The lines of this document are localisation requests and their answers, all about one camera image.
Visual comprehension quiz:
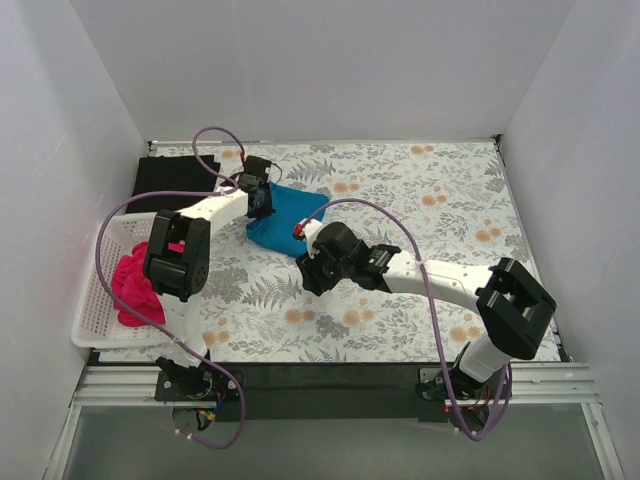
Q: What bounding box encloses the folded black t shirt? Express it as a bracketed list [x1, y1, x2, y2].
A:
[125, 156, 218, 214]

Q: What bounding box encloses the crumpled pink t shirt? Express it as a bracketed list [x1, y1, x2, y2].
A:
[111, 242, 165, 325]

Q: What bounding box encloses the white plastic laundry basket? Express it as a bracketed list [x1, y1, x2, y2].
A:
[71, 213, 168, 349]

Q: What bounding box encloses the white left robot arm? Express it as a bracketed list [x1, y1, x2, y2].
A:
[143, 156, 274, 400]

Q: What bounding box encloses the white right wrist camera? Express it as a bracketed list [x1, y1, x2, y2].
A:
[293, 218, 324, 259]

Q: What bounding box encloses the floral patterned tablecloth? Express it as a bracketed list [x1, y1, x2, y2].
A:
[97, 141, 571, 363]

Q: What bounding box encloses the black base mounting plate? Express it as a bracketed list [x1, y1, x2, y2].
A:
[154, 361, 514, 424]

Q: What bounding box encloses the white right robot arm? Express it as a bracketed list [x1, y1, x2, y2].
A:
[293, 220, 557, 398]

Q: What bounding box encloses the blue t shirt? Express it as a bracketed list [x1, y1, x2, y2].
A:
[246, 184, 329, 258]

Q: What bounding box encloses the aluminium frame rail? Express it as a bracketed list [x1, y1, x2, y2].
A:
[74, 362, 624, 479]

